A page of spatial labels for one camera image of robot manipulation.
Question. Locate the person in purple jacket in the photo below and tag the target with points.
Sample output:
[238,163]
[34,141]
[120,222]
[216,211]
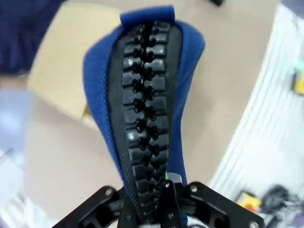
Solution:
[21,33]

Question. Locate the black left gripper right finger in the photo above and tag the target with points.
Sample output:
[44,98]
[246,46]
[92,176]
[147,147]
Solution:
[213,209]

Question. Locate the person's right hand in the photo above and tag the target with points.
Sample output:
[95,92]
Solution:
[12,84]

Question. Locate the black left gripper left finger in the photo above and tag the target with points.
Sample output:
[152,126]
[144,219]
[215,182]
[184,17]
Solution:
[104,209]

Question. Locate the open brown cardboard box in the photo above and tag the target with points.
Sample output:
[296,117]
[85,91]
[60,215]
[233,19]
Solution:
[61,59]

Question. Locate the blue zipper pouch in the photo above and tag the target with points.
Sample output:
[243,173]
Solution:
[190,61]

